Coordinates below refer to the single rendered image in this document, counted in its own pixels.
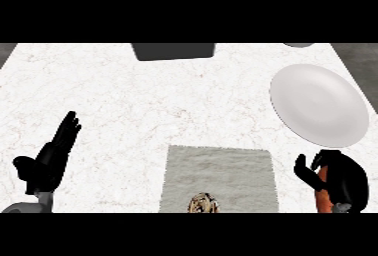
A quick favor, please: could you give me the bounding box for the dark grey appliance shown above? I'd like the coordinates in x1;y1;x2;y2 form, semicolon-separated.
130;42;217;62

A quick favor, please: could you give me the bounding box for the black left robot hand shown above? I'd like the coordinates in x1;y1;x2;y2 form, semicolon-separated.
12;110;83;196

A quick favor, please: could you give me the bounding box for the white round plate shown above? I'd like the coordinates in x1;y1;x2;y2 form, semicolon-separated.
269;63;371;149

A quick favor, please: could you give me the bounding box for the tan brown streaked vegetable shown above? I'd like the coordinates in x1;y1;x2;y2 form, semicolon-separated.
186;191;221;214

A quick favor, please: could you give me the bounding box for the pale grey round object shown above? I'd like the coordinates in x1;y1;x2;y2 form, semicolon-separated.
282;42;316;49

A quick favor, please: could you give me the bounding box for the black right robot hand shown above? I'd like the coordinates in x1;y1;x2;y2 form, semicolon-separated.
292;149;371;214

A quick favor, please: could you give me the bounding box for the grey fabric placemat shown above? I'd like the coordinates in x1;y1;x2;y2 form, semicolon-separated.
156;144;280;214

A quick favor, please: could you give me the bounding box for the orange sweet potato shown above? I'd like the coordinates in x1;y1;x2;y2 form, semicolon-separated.
313;164;334;214

